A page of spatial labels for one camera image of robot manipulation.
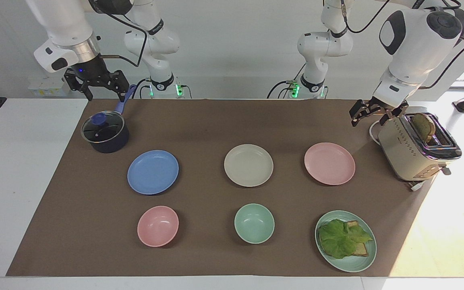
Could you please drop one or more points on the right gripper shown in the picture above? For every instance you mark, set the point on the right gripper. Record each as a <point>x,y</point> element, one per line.
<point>91,70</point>

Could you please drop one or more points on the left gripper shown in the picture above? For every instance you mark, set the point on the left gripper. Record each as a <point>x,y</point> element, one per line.
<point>391,108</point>

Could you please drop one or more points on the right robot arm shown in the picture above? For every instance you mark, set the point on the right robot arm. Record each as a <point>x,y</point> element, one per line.
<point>153,40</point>

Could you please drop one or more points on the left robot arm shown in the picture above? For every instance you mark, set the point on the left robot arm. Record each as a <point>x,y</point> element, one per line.
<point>415,48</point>

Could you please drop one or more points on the glass lid with blue knob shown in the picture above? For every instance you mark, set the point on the glass lid with blue knob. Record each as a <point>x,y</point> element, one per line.
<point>103,129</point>

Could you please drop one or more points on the white power strip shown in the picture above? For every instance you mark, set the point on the white power strip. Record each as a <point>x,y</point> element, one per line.
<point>48,88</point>

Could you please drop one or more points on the dark bread slice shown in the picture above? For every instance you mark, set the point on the dark bread slice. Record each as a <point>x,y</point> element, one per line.
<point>423,125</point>

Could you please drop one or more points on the cream and silver toaster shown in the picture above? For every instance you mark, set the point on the cream and silver toaster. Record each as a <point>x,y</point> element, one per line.
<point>411,159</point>

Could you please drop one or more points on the dark blue saucepan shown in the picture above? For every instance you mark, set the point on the dark blue saucepan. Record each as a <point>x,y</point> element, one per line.
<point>111,143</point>

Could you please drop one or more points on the pink plate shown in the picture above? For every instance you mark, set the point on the pink plate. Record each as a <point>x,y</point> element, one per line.
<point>329,163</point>

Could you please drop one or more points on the blue plate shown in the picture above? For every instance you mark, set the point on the blue plate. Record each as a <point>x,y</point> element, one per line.
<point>153,172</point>

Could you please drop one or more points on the green lettuce leaf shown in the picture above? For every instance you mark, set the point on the green lettuce leaf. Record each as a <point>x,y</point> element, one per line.
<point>342,238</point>

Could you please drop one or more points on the beige plate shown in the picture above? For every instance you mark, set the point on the beige plate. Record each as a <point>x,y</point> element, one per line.
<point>248,165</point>

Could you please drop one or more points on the toasted bread slice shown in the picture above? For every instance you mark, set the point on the toasted bread slice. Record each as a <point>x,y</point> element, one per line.
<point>361,250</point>

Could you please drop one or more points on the green plate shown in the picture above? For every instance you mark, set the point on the green plate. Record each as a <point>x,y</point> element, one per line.
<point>353,264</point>

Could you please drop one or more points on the pink bowl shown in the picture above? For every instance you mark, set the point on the pink bowl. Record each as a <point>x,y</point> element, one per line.
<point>158,226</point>

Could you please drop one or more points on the green bowl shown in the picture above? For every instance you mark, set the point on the green bowl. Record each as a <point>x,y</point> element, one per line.
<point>254,223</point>

